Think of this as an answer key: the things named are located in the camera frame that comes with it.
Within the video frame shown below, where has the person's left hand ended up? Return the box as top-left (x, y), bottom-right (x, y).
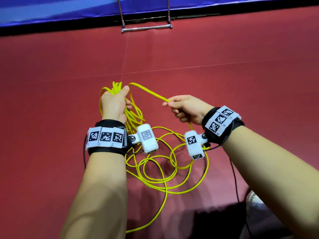
top-left (99, 85), bottom-right (134, 124)

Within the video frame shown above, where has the person's right hand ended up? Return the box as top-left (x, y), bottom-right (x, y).
top-left (162, 94), bottom-right (215, 125)

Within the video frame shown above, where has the yellow cord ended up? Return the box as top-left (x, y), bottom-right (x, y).
top-left (99, 81), bottom-right (210, 234)

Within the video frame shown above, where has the metal rack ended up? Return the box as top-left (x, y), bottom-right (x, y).
top-left (116, 0), bottom-right (174, 34)

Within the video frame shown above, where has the person's left forearm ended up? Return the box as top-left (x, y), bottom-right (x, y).
top-left (59, 153), bottom-right (129, 239)

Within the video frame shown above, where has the person's right forearm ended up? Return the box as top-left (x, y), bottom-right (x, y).
top-left (222, 126), bottom-right (319, 239)

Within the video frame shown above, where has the black marker wristband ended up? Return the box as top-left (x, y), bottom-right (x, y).
top-left (201, 105), bottom-right (246, 146)
top-left (85, 119), bottom-right (130, 157)

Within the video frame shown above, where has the blue banner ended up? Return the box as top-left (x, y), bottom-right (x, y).
top-left (0, 0), bottom-right (300, 28)

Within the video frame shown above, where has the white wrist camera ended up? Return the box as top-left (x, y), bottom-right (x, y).
top-left (184, 129), bottom-right (209, 160)
top-left (129, 123), bottom-right (160, 155)

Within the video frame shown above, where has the black cable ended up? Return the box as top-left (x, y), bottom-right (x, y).
top-left (229, 158), bottom-right (252, 239)

